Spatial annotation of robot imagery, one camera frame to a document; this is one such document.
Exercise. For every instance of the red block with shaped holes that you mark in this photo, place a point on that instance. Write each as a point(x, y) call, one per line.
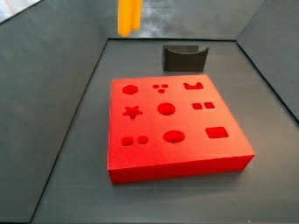
point(173, 130)

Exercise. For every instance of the black curved fixture stand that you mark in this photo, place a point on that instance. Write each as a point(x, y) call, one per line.
point(185, 58)

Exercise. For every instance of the yellow two-pronged peg object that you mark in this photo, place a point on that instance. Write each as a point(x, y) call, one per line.
point(130, 10)

